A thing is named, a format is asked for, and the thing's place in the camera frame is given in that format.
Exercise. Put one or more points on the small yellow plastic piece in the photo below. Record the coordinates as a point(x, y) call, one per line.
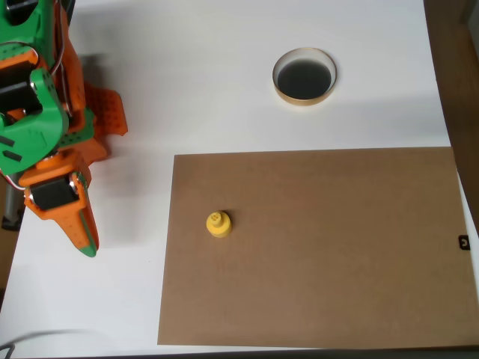
point(219, 226)

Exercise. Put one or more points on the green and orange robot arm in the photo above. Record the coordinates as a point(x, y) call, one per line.
point(30, 131)

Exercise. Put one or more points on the round dish with gold rim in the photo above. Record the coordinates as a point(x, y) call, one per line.
point(303, 78)

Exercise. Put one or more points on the metal table leg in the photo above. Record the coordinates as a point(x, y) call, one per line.
point(11, 209)

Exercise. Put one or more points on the brown fibreboard sheet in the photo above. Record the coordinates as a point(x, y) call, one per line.
point(318, 243)

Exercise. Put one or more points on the small black clip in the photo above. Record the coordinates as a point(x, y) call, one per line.
point(463, 242)

